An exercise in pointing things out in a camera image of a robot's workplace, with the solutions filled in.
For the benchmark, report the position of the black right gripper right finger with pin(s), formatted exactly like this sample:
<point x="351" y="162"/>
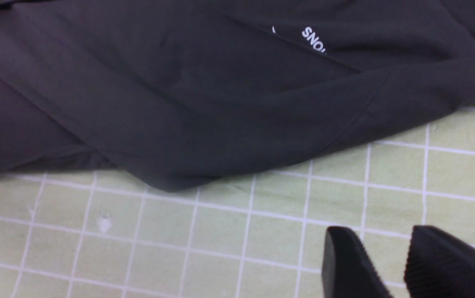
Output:
<point x="439" y="265"/>

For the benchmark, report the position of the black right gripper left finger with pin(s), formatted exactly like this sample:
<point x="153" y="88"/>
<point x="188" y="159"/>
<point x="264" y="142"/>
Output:
<point x="347" y="270"/>

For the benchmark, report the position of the dark gray long-sleeve shirt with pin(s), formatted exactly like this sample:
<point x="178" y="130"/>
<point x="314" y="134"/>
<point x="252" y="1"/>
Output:
<point x="180" y="93"/>

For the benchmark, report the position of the green checkered table mat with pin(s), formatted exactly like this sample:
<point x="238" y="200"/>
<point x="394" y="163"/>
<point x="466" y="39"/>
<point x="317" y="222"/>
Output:
<point x="107" y="235"/>

